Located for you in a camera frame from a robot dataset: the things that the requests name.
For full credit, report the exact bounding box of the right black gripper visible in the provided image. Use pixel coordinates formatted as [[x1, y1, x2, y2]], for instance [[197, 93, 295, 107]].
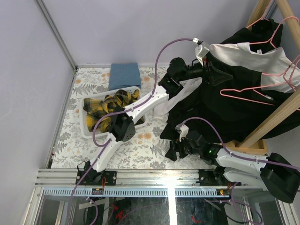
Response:
[[165, 134, 202, 162]]

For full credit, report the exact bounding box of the grey slotted cable duct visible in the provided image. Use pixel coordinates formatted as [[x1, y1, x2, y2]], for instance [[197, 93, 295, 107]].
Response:
[[44, 187, 229, 198]]

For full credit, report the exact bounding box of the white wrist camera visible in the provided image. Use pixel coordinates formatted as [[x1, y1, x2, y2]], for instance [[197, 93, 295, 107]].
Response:
[[175, 124, 189, 142], [192, 38, 210, 66]]

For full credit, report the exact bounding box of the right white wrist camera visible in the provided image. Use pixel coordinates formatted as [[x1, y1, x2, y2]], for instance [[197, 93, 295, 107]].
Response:
[[175, 124, 189, 142]]

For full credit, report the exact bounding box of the folded blue cloth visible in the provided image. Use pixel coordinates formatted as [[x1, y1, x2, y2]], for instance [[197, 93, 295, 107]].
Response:
[[108, 63, 141, 90]]

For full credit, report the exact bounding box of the white shirt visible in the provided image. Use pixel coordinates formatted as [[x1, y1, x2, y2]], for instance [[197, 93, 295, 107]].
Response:
[[152, 41, 300, 120]]

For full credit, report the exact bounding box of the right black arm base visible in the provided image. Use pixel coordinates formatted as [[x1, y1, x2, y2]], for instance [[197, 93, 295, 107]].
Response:
[[196, 167, 231, 186]]

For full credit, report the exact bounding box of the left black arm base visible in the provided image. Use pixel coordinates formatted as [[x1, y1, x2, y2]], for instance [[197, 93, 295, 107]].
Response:
[[76, 161, 117, 187]]

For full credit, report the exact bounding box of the aluminium mounting rail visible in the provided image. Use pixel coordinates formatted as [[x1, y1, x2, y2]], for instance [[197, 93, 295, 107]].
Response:
[[35, 168, 286, 187]]

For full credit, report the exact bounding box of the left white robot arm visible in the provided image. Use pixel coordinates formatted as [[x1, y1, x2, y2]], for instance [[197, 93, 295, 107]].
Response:
[[77, 58, 233, 185]]

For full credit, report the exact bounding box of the yellow plaid shirt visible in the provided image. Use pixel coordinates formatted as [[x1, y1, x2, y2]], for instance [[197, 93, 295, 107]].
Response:
[[83, 89, 140, 132]]

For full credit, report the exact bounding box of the white plastic basket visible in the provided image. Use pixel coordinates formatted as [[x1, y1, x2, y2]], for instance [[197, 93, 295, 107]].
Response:
[[79, 86, 148, 139]]

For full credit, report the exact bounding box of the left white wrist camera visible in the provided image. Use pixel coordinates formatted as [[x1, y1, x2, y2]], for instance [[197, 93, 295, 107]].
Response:
[[192, 38, 210, 66]]

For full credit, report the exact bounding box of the aluminium corner frame post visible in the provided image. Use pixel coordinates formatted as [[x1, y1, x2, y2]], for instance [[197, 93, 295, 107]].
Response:
[[34, 0, 77, 70]]

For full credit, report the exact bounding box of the wooden clothes rack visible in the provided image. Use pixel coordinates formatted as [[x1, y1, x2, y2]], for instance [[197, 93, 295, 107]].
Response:
[[220, 0, 300, 155]]

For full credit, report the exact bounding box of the front black shirt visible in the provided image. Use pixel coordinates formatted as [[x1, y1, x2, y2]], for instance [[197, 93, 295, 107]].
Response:
[[159, 52, 300, 143]]

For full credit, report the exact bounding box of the pink wire hanger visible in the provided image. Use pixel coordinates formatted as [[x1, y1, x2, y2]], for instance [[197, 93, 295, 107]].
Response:
[[219, 83, 300, 105]]

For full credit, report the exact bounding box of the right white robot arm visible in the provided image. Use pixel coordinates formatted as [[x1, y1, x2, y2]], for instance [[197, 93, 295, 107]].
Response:
[[165, 131, 300, 203]]

